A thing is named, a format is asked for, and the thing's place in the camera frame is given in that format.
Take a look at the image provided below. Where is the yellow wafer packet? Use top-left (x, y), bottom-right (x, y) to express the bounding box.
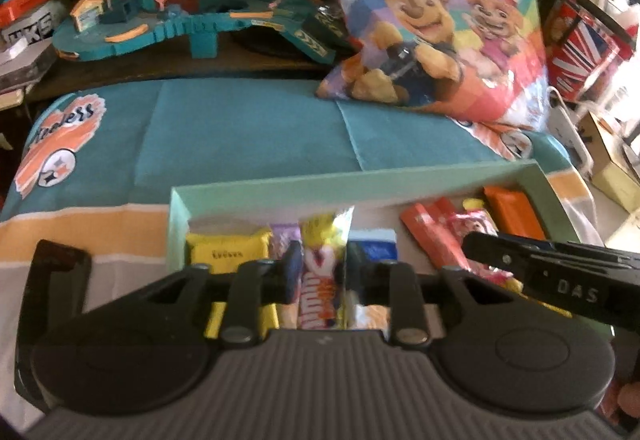
top-left (186, 232), bottom-right (278, 341)

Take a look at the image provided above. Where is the pink candy packet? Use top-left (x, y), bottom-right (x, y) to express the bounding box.
top-left (447, 212), bottom-right (522, 293)

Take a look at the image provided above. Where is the blue white snack packet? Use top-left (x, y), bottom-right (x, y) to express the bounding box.
top-left (347, 230), bottom-right (398, 332)

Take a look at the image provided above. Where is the white orange snack packet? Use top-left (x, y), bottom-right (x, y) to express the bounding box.
top-left (297, 207), bottom-right (356, 332)

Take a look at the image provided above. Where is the cartoon dog printed bag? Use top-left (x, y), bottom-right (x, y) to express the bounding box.
top-left (315, 0), bottom-right (551, 131)

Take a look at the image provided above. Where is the white power strip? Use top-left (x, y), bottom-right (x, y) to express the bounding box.
top-left (545, 87), bottom-right (593, 175)

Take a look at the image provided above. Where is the flag printed box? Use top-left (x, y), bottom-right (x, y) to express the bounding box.
top-left (547, 2), bottom-right (633, 103)

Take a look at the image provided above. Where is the tan cardboard box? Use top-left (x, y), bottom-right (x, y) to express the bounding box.
top-left (580, 112), bottom-right (640, 211)

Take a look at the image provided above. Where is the mint green cardboard box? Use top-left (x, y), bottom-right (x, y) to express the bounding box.
top-left (167, 160), bottom-right (613, 341)

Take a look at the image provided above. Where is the white black lettered box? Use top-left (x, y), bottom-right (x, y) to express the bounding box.
top-left (0, 12), bottom-right (56, 51)

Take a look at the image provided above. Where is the black smartphone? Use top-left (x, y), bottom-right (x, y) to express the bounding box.
top-left (14, 240), bottom-right (93, 401)

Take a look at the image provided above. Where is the grey flat box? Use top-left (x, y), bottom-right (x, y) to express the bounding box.
top-left (0, 40), bottom-right (57, 91)

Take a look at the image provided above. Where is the purple snack packet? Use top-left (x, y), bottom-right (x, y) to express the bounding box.
top-left (270, 224), bottom-right (304, 305)

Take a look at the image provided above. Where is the orange wafer packet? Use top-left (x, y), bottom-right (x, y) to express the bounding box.
top-left (482, 186), bottom-right (548, 241)

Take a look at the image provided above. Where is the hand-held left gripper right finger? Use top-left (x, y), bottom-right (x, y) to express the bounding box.
top-left (347, 260), bottom-right (531, 347)

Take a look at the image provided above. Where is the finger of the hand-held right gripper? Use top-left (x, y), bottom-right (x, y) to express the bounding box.
top-left (461, 232), bottom-right (542, 295)

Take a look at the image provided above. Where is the teal toy track set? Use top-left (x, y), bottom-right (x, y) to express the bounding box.
top-left (52, 0), bottom-right (361, 65)

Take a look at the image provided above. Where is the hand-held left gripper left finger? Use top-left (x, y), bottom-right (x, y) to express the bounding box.
top-left (107, 259), bottom-right (303, 347)

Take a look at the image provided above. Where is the red snack packet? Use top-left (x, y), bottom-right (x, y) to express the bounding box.
top-left (400, 200), bottom-right (468, 271)

